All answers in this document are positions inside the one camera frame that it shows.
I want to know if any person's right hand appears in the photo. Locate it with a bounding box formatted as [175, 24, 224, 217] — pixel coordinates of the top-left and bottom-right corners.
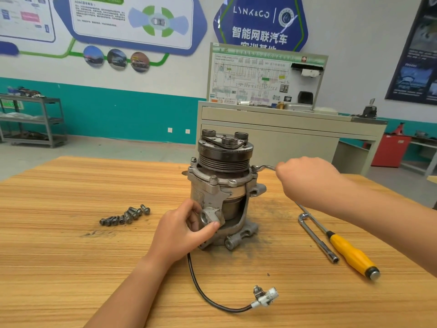
[275, 156, 357, 217]

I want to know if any red cabinet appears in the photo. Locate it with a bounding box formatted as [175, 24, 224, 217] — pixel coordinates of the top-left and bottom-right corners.
[371, 132, 412, 168]

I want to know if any person's right forearm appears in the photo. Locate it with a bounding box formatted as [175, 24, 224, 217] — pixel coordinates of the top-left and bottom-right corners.
[338, 181, 437, 277]

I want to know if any silver combination wrench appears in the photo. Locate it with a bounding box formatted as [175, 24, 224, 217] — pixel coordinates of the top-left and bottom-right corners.
[251, 163, 278, 174]

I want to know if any person's left forearm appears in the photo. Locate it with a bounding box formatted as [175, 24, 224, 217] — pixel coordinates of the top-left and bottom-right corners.
[83, 252, 177, 328]

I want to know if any dark wall poster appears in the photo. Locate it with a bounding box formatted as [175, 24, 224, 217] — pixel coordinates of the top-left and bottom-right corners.
[385, 0, 437, 105]

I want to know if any blue rounded infographic panel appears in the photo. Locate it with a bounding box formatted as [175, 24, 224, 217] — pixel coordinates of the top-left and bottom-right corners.
[52, 0, 208, 56]

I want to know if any silver L-shaped socket wrench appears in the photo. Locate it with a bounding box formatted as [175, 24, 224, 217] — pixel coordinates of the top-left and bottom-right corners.
[298, 213, 340, 264]

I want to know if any beige workbench cabinet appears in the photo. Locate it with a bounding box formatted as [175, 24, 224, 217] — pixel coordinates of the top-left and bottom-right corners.
[197, 101, 388, 176]

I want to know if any round photo wall decal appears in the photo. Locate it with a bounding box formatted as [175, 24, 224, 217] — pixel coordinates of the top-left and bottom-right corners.
[107, 48, 128, 71]
[130, 51, 151, 74]
[82, 45, 105, 68]

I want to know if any small black device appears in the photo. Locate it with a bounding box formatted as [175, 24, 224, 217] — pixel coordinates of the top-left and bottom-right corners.
[360, 99, 378, 119]

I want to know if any person's left hand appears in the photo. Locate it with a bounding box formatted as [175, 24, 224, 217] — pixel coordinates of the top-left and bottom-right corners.
[145, 198, 222, 267]

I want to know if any grey metal shelf cart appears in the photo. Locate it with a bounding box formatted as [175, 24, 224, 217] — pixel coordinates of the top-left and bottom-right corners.
[0, 87, 67, 149]

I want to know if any white wiring display board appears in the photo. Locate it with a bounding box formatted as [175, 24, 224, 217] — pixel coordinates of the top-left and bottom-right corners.
[207, 42, 329, 110]

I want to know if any blue hexagon wall sign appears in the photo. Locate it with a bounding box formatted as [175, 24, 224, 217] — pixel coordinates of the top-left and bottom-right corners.
[213, 0, 310, 52]

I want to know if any yellow handled screwdriver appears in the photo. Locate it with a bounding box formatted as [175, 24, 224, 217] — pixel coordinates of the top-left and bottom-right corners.
[298, 205, 382, 281]

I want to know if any white infographic wall panel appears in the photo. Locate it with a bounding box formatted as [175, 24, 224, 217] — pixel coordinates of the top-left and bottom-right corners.
[0, 0, 57, 44]

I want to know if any grey metal compressor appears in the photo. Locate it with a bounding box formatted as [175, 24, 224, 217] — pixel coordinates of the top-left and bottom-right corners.
[183, 129, 279, 313]

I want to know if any wooden side table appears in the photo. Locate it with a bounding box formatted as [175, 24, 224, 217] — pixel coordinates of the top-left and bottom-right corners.
[427, 175, 437, 209]

